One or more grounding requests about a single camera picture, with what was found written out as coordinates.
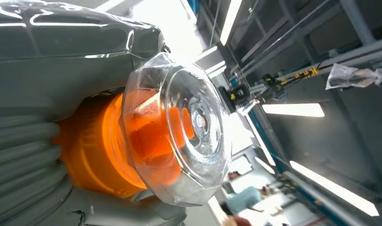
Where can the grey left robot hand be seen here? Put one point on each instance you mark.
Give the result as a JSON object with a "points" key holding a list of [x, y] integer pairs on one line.
{"points": [[63, 78]]}

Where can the orange detergent bottle clear cap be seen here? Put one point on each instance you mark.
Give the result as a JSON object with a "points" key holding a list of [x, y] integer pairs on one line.
{"points": [[94, 146]]}

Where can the black yellow hoist head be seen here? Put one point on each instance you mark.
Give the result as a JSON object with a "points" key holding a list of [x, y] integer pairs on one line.
{"points": [[236, 95]]}

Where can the white ceiling light strip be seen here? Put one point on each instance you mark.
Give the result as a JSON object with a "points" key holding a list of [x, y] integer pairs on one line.
{"points": [[334, 188], [292, 110], [231, 21]]}

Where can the person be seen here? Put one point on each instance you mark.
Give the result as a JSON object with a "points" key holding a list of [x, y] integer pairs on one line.
{"points": [[244, 199]]}

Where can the clear plastic bag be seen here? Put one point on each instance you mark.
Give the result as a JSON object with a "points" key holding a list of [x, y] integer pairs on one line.
{"points": [[350, 76]]}

